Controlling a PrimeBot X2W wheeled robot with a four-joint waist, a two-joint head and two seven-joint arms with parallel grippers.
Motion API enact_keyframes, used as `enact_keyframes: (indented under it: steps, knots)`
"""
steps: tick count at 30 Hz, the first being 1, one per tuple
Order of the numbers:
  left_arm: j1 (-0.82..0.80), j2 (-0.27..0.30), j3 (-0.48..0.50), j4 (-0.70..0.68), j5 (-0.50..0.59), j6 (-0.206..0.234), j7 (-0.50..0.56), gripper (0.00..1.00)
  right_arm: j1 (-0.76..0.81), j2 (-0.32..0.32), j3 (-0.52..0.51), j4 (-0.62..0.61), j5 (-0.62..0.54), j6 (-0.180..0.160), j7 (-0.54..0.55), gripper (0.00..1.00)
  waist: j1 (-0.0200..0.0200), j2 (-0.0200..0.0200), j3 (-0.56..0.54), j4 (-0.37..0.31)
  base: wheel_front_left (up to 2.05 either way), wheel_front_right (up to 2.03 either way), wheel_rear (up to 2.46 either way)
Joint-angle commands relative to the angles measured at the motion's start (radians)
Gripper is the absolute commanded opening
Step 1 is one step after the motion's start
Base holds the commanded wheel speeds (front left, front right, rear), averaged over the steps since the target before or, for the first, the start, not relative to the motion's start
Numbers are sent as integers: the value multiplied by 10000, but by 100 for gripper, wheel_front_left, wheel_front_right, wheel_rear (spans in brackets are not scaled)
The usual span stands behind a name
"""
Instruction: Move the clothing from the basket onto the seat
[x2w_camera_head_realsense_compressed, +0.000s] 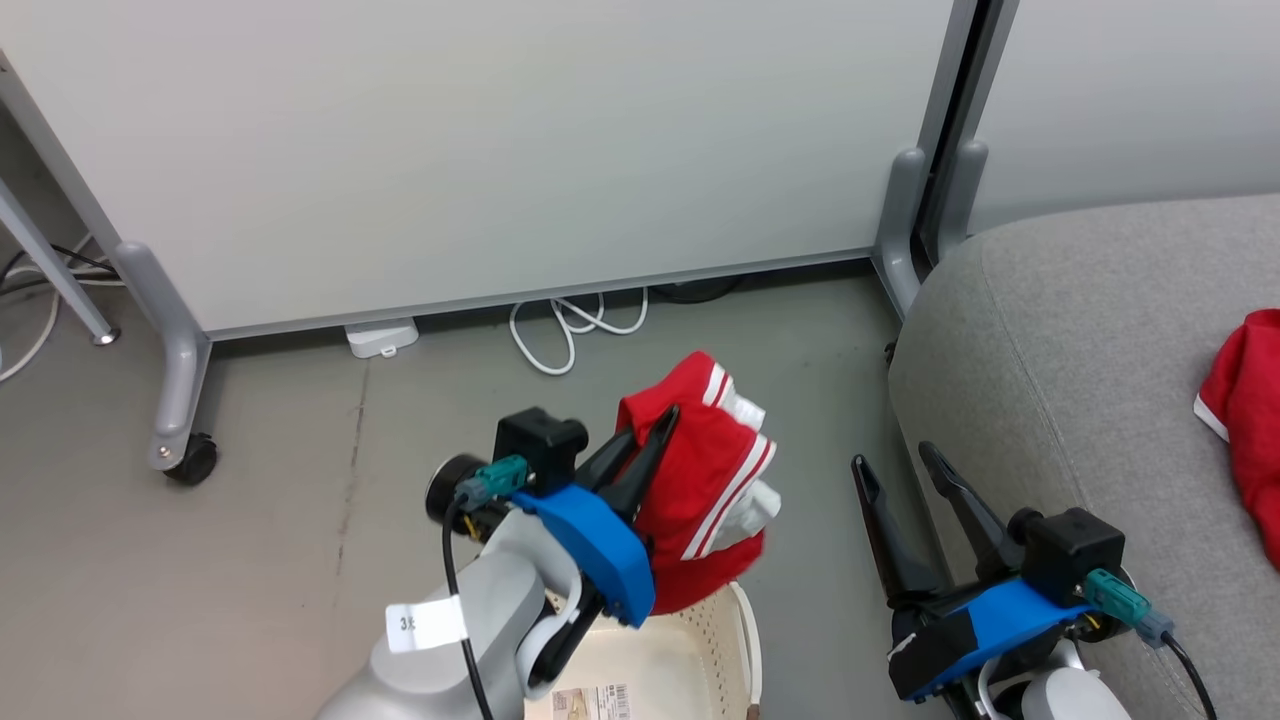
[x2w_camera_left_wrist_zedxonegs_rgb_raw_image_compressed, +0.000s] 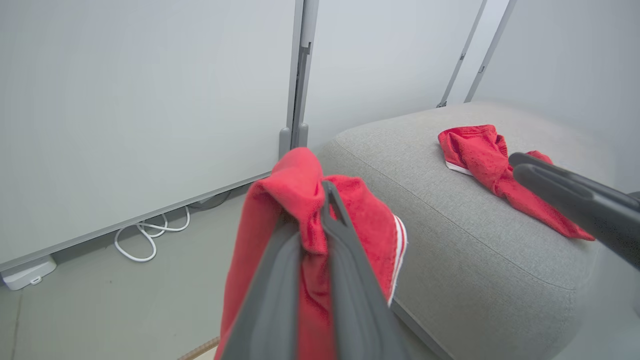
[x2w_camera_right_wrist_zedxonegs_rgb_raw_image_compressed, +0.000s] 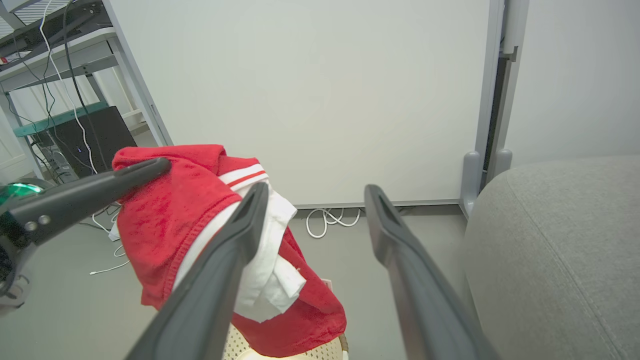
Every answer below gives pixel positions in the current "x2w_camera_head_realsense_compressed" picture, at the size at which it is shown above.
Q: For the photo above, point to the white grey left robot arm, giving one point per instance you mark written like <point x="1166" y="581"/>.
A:
<point x="480" y="640"/>

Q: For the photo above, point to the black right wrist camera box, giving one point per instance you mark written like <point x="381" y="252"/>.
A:
<point x="1070" y="555"/>

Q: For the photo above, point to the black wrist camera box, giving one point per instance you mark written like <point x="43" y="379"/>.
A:
<point x="1070" y="555"/>
<point x="540" y="445"/>

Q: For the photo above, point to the grey metal table leg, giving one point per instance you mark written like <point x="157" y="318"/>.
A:
<point x="50" y="265"/>

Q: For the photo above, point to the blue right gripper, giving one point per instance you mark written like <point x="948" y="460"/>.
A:
<point x="985" y="630"/>

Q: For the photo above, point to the narrow white partition panel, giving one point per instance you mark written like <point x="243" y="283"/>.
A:
<point x="1130" y="100"/>

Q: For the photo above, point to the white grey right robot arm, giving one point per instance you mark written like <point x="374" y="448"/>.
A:
<point x="1060" y="695"/>

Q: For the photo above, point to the grey fabric sofa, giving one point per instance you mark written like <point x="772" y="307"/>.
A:
<point x="1060" y="380"/>

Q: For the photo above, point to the beige perforated laundry basket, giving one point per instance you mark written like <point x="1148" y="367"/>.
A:
<point x="680" y="650"/>

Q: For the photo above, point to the wide white partition panel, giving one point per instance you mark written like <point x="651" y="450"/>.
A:
<point x="480" y="150"/>

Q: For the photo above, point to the red shirt with white trim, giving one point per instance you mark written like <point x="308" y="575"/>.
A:
<point x="1255" y="420"/>

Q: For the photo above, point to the small white adapter box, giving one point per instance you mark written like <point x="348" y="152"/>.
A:
<point x="381" y="338"/>

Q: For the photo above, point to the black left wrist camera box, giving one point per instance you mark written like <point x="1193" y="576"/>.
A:
<point x="540" y="445"/>

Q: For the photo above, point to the black caster wheel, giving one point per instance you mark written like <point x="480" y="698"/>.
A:
<point x="194" y="460"/>

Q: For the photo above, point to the teal right camera connector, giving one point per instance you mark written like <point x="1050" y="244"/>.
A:
<point x="1125" y="605"/>

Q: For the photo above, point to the teal camera connector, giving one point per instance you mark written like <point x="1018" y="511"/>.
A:
<point x="492" y="480"/>
<point x="1125" y="605"/>

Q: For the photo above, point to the teal left camera connector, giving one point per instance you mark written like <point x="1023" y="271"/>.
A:
<point x="492" y="480"/>

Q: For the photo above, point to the red shorts with white stripes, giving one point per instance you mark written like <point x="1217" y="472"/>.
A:
<point x="700" y="480"/>

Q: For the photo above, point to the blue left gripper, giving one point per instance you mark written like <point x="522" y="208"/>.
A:
<point x="600" y="540"/>

